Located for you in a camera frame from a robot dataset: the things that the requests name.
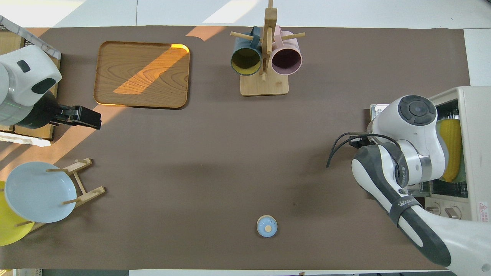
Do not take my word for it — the pink mug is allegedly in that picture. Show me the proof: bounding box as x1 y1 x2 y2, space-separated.
270 26 303 76

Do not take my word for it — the wooden mug rack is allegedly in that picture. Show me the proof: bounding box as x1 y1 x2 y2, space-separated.
230 0 306 96

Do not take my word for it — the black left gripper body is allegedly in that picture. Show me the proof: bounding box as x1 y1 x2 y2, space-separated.
19 92 64 129

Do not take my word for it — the brown wooden tray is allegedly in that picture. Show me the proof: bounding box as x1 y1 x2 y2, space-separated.
94 41 191 109

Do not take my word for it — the yellow plate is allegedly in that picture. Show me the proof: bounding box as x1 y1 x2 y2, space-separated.
0 180 35 246

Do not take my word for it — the yellow corn cob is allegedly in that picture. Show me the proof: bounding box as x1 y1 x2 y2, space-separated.
439 119 463 182

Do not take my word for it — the wooden plate rack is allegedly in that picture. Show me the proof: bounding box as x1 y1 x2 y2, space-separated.
15 158 106 232

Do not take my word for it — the white toaster oven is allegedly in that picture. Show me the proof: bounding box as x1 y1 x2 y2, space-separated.
370 86 491 223

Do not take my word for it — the white checkered cloth liner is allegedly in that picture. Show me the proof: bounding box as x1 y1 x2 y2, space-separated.
0 15 62 60

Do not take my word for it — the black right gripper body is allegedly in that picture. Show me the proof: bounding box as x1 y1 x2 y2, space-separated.
350 135 374 149

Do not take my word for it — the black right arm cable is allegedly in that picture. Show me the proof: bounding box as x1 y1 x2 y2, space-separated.
326 132 403 169

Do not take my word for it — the brown table mat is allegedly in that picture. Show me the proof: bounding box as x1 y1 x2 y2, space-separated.
0 26 470 271

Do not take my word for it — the light blue plate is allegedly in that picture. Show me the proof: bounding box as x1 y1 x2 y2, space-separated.
5 161 77 223

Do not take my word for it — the dark blue mug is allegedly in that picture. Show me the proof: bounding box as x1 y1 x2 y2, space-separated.
231 26 262 76

